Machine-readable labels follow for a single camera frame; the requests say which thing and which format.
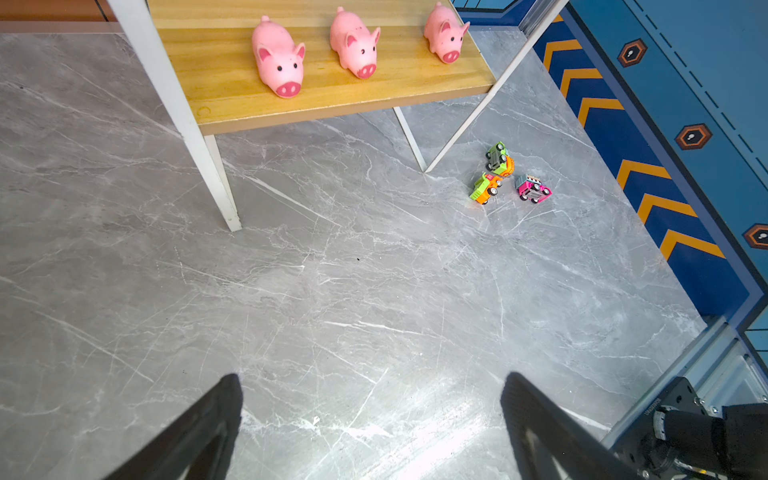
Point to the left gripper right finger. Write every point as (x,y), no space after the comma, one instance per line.
(546,441)

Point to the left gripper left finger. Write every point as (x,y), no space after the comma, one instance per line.
(199,444)

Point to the pink pig toy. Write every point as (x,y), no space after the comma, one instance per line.
(279,60)
(445,33)
(354,44)

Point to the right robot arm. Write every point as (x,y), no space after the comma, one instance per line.
(734,444)

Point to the yellow wooden two-tier shelf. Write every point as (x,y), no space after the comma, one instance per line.
(198,56)

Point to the pink grey toy truck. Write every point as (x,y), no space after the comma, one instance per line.
(531,188)

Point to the green orange toy truck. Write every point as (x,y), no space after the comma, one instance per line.
(485,188)

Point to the green toy car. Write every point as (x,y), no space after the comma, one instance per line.
(498,160)

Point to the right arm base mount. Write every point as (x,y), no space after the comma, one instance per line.
(651,458)

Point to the aluminium rail frame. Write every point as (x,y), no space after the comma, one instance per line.
(721,369)

